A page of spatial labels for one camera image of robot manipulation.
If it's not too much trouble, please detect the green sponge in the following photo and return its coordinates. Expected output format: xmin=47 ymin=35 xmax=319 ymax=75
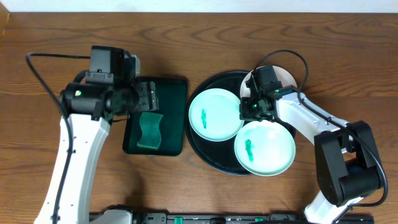
xmin=137 ymin=112 xmax=163 ymax=150

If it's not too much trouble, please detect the mint plate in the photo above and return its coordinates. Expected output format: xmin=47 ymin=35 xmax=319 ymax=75
xmin=188 ymin=88 xmax=244 ymax=142
xmin=234 ymin=121 xmax=296 ymax=177

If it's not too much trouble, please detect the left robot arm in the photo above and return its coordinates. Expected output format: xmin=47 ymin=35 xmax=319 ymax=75
xmin=35 ymin=82 xmax=158 ymax=223

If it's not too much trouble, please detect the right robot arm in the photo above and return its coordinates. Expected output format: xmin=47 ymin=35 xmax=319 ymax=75
xmin=239 ymin=83 xmax=388 ymax=223

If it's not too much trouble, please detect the black rectangular tray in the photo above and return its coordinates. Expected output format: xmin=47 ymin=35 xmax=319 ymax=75
xmin=123 ymin=77 xmax=188 ymax=156

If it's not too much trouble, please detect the black round tray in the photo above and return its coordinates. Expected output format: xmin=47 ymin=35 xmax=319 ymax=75
xmin=184 ymin=70 xmax=297 ymax=176

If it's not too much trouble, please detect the white plate top right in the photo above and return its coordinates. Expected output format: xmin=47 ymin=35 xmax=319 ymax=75
xmin=240 ymin=65 xmax=297 ymax=98

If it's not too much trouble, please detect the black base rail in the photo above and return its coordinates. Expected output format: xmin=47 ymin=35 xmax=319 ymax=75
xmin=88 ymin=211 xmax=376 ymax=224

